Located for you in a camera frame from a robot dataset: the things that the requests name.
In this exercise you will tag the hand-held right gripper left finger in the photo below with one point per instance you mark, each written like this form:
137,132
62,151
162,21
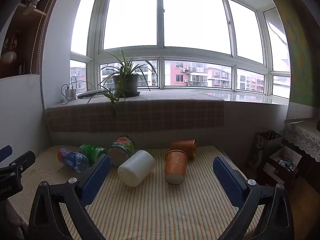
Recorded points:
96,180

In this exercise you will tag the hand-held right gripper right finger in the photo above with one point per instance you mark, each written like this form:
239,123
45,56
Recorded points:
228,180

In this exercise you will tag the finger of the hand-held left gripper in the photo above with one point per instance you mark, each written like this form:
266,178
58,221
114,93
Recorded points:
23,161
5,153

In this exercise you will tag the orange paper cup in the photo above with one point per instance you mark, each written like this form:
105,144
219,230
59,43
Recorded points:
183,145
175,166

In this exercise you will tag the green plastic bottle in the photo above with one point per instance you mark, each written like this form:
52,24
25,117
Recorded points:
92,151

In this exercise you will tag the blue bottle with orange cap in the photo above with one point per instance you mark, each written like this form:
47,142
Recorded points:
73,160

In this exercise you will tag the white plastic jar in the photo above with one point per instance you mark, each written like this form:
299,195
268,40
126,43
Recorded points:
136,168

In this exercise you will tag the green labelled can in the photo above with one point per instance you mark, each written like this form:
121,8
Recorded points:
122,147

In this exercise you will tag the paper shopping bag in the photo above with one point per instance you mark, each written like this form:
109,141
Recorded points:
262,146

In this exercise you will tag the open cardboard box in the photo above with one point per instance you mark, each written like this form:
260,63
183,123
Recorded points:
277,176

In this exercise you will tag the striped tablecloth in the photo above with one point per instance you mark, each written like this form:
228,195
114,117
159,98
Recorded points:
155,205

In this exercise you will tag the dark wooden side cabinet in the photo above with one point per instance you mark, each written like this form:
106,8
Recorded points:
310,175

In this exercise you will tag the dark flat device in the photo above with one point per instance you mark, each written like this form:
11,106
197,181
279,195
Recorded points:
86,94

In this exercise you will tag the white lace cloth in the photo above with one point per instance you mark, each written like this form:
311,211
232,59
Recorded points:
305,137

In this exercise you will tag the plaid window seat cushion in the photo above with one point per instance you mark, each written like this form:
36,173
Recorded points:
162,115

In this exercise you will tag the white vase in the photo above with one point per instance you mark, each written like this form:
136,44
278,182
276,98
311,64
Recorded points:
8,57

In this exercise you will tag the potted spider plant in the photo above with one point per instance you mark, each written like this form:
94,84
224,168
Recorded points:
126,85

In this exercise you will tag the wooden wall cabinet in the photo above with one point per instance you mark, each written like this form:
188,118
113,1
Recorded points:
25,42

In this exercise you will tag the white window frame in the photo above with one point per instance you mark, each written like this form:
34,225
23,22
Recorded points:
160,55

